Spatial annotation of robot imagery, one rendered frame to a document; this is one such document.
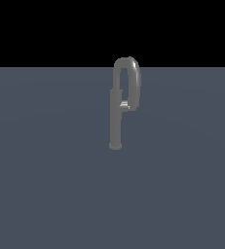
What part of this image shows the grey metal faucet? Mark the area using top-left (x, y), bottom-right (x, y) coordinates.
top-left (108, 56), bottom-right (142, 151)

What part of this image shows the grey faucet handle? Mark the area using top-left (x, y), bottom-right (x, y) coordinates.
top-left (119, 100), bottom-right (131, 113)

